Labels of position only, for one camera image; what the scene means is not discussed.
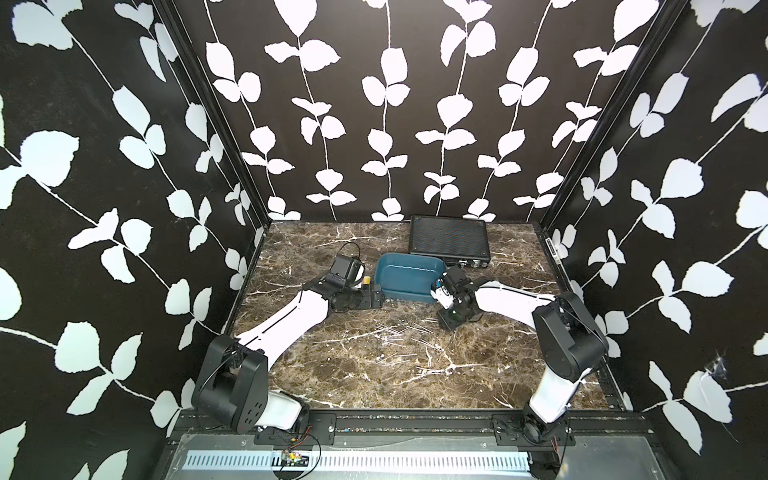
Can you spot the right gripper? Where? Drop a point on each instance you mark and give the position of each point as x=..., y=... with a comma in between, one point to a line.
x=445, y=322

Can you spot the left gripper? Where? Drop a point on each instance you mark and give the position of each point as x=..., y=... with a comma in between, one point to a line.
x=367, y=301

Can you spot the teal plastic storage box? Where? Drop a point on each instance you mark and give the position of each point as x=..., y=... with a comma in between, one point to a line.
x=408, y=277

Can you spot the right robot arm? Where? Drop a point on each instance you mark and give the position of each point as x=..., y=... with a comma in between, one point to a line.
x=571, y=343

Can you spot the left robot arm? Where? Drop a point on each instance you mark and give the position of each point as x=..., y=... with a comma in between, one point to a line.
x=233, y=382

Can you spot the white perforated strip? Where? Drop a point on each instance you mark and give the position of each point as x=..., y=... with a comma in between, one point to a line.
x=471, y=462

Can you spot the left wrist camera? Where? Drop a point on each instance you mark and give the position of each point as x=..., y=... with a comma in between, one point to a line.
x=346, y=271

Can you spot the black front mounting rail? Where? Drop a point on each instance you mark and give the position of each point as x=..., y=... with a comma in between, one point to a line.
x=503, y=426

